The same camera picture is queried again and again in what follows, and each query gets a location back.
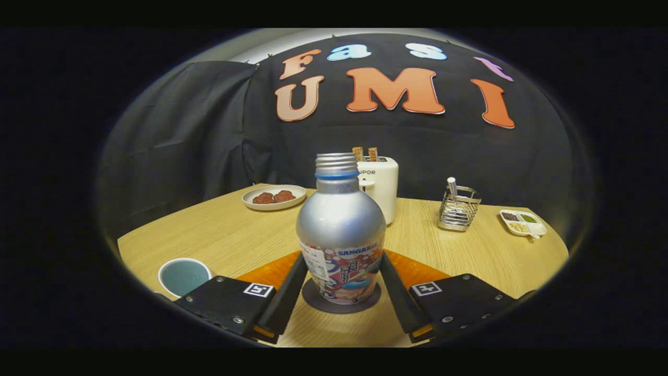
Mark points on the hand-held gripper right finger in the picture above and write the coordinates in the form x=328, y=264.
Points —
x=399, y=303

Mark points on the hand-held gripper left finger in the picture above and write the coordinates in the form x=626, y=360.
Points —
x=287, y=303

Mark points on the dark round coaster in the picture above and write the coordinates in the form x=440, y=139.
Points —
x=313, y=303

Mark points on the silver juice bottle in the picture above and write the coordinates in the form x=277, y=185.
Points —
x=339, y=224

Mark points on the white cup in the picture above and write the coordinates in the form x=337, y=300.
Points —
x=182, y=277

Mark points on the wooden table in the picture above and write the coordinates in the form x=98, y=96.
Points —
x=459, y=261

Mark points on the reddish brown snack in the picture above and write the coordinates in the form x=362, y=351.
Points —
x=284, y=196
x=263, y=198

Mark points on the white oval plate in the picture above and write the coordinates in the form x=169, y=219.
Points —
x=250, y=201

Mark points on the white toaster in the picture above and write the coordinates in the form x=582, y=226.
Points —
x=386, y=188

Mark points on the white divided dish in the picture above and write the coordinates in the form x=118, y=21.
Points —
x=536, y=228

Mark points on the black backdrop cloth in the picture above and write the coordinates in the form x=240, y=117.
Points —
x=209, y=130

